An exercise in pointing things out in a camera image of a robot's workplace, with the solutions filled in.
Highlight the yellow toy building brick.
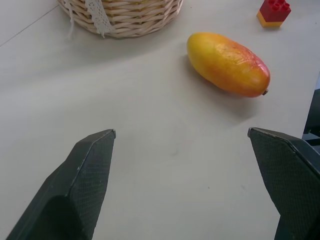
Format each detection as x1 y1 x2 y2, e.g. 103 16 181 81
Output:
256 11 285 28

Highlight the yellow red mango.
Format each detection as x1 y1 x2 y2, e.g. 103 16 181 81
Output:
186 32 271 99

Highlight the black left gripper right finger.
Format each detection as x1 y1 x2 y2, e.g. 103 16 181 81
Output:
247 127 320 240

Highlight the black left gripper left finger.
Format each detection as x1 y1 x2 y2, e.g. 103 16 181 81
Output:
5 128 117 240

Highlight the dark furniture beside table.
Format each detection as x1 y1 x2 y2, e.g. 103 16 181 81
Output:
301 74 320 148

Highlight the red toy building brick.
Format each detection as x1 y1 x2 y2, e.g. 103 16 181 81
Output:
259 0 292 23

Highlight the woven wicker basket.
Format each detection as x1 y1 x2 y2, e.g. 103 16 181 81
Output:
57 0 184 39

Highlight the white lace ribbon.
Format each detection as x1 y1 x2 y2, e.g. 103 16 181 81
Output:
60 0 114 39

